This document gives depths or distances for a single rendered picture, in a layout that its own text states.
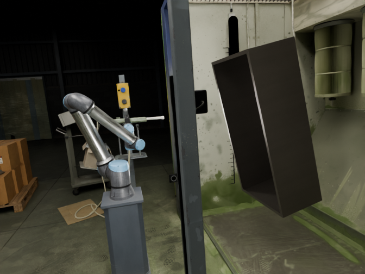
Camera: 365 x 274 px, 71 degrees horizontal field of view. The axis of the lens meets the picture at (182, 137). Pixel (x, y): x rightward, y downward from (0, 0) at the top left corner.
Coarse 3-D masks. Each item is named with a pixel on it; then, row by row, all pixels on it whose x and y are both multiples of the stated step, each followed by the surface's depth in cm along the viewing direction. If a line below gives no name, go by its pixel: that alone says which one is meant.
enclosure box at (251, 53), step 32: (224, 64) 218; (256, 64) 161; (288, 64) 167; (224, 96) 222; (256, 96) 166; (288, 96) 171; (256, 128) 235; (288, 128) 174; (256, 160) 240; (288, 160) 178; (256, 192) 228; (288, 192) 181; (320, 192) 189
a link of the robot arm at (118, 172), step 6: (114, 162) 196; (120, 162) 196; (126, 162) 196; (108, 168) 197; (114, 168) 189; (120, 168) 189; (126, 168) 193; (108, 174) 195; (114, 174) 190; (120, 174) 190; (126, 174) 193; (114, 180) 191; (120, 180) 190; (126, 180) 193; (114, 186) 192; (120, 186) 191
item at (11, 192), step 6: (6, 174) 346; (0, 180) 331; (6, 180) 339; (12, 180) 365; (0, 186) 331; (6, 186) 337; (12, 186) 362; (0, 192) 332; (6, 192) 335; (12, 192) 359; (0, 198) 333; (6, 198) 335; (0, 204) 334
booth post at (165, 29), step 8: (168, 24) 253; (168, 32) 254; (168, 40) 255; (168, 48) 256; (168, 56) 257; (168, 64) 258; (168, 72) 260; (168, 80) 265; (168, 88) 269; (168, 96) 275; (168, 104) 280; (176, 168) 276; (176, 184) 287; (176, 192) 293; (176, 200) 299
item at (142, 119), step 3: (117, 117) 244; (135, 117) 248; (138, 117) 247; (141, 117) 247; (144, 117) 248; (147, 117) 250; (150, 117) 251; (153, 117) 251; (156, 117) 252; (159, 117) 252; (162, 117) 253; (117, 120) 243; (120, 120) 243; (123, 120) 244; (132, 120) 246; (135, 120) 246; (138, 120) 247; (141, 120) 248; (144, 120) 248; (120, 123) 244
